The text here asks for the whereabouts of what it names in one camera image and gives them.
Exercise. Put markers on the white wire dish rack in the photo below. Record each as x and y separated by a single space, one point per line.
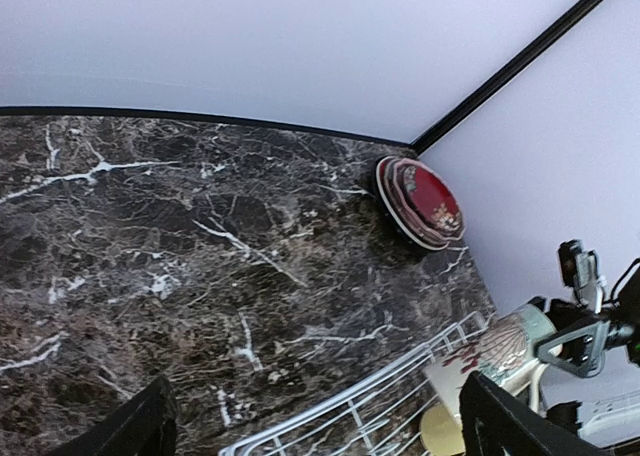
379 415

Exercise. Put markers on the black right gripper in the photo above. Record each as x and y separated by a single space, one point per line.
578 348

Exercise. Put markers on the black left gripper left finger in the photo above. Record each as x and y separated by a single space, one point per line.
144 425

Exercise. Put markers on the yellow mug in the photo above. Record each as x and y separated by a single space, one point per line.
440 434

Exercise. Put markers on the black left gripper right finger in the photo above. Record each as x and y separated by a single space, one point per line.
495 423

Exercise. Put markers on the black striped rim plate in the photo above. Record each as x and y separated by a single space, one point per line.
397 225

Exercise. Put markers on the pink polka dot plate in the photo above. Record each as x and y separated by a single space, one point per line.
397 192

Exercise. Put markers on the light green plate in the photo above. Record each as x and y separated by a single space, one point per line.
427 236

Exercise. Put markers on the red floral plate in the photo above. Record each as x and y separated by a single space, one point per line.
429 197

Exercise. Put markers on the white patterned tall mug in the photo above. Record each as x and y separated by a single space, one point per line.
504 353

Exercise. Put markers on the right black frame post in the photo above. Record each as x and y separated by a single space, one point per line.
516 65

